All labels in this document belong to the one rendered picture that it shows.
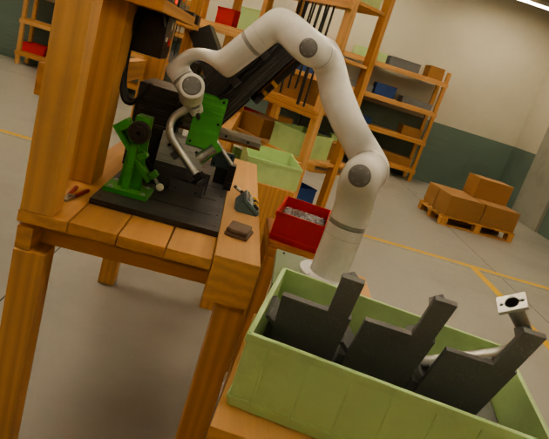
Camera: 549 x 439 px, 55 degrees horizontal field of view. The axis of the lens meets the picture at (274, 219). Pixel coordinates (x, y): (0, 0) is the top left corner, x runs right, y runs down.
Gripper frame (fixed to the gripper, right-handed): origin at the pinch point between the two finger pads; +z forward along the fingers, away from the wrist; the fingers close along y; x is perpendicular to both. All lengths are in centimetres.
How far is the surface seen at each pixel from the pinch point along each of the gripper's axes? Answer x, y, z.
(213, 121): -5.5, -8.6, 2.5
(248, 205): -0.8, -43.5, -5.1
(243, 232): 8, -49, -34
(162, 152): 17.5, -9.8, 6.4
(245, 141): -14.6, -20.1, 14.1
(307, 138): -105, -24, 248
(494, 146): -615, -207, 815
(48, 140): 44, -1, -53
